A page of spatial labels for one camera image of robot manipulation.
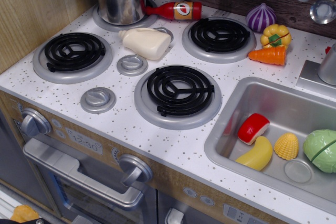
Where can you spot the hanging silver ladle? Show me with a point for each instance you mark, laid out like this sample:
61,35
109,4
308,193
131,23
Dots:
323,11

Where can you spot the yellow toy banana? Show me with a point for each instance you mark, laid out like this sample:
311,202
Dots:
259,156

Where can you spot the grey cabinet door handle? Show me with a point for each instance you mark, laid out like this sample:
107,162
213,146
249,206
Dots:
174,216

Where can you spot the cream toy milk jug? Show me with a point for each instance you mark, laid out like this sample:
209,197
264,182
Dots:
146,42

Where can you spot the orange toy carrot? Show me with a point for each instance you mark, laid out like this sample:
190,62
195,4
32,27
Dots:
273,55

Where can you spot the orange object on floor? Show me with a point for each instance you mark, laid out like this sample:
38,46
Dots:
24,213

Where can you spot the yellow toy bell pepper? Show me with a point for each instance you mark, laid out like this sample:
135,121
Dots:
275,36

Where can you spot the back right coil burner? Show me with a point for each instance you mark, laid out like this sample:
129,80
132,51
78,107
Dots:
218,40

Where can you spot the purple striped toy onion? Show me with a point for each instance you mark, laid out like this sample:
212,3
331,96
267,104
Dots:
260,17

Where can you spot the left black coil burner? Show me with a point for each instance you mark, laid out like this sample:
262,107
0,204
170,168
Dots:
72,58

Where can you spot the yellow toy corn piece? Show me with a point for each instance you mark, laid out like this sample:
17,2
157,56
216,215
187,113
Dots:
287,146

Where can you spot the lower grey stove knob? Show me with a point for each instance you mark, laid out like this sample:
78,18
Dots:
98,100

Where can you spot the front black coil burner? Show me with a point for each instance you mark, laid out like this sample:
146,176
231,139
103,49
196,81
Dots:
177,97

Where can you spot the black coil burner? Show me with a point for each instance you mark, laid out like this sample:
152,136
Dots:
177,97
72,58

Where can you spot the red toy ketchup bottle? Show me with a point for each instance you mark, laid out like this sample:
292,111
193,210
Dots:
177,10

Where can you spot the small grey knob behind jug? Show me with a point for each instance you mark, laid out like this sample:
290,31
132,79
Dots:
166,31

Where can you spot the right oven dial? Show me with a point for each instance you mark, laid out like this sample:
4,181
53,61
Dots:
134,170

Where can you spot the green toy cabbage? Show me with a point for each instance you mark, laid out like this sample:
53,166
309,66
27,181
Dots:
319,148

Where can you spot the grey oven door handle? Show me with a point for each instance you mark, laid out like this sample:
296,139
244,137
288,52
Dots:
67,167

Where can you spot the upper grey stove knob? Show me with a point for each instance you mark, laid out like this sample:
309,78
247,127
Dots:
132,65

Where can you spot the grey stove knob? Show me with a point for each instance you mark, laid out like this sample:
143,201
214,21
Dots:
98,100
132,65

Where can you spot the red toy cheese wedge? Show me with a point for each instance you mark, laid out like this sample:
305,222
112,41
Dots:
254,126

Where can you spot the left oven dial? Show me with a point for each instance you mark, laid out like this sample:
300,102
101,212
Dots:
34,123

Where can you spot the oven dial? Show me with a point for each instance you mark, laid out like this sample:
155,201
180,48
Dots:
134,170
34,123

